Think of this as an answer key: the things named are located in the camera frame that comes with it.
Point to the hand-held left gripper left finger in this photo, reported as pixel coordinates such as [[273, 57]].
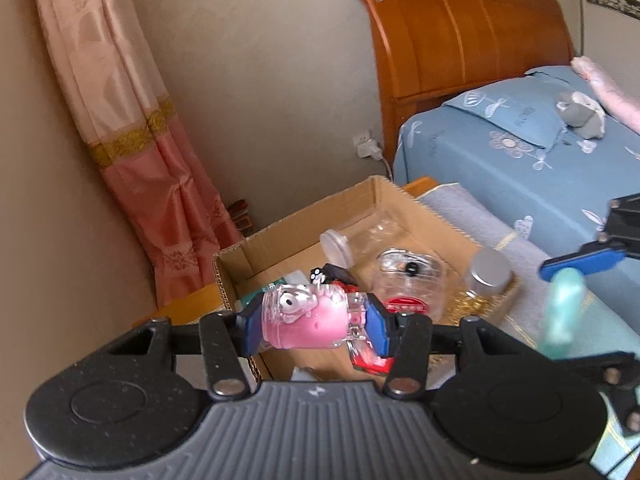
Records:
[[251, 330]]

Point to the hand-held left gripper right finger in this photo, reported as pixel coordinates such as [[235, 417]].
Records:
[[382, 332]]

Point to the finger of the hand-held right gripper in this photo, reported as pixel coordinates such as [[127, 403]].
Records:
[[615, 372], [585, 262]]

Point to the red wooden toy train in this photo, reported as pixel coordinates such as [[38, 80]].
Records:
[[370, 362]]

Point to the pale teal plastic toy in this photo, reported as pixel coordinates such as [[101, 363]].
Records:
[[562, 310]]

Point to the pink pig toy bottle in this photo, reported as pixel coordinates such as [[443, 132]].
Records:
[[310, 327]]

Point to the clear jar of gold capsules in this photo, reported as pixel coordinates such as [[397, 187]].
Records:
[[490, 270]]

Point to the frosted white plastic bottle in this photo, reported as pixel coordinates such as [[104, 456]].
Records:
[[336, 247]]

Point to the cardboard box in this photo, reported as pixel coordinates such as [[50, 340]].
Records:
[[300, 230]]

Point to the clear jar with red label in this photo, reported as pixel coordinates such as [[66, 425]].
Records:
[[410, 285]]

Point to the grey and teal plaid blanket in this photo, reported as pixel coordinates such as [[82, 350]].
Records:
[[480, 222]]

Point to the dark brown wooden item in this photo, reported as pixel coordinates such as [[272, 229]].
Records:
[[240, 217]]

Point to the blue floral bedsheet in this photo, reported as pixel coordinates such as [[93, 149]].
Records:
[[475, 175]]

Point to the grey plush toy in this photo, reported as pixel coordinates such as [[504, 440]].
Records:
[[580, 112]]

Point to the blue floral pillow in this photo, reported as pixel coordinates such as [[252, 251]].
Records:
[[515, 115]]

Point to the pink rolled blanket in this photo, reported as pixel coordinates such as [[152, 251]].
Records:
[[615, 90]]

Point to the pink curtain with gold band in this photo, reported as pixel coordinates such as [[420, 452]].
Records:
[[150, 185]]

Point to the white power plug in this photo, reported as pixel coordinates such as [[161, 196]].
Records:
[[369, 151]]

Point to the orange wooden headboard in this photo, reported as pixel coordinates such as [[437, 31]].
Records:
[[465, 35]]

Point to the white wall socket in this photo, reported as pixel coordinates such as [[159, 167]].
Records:
[[361, 136]]

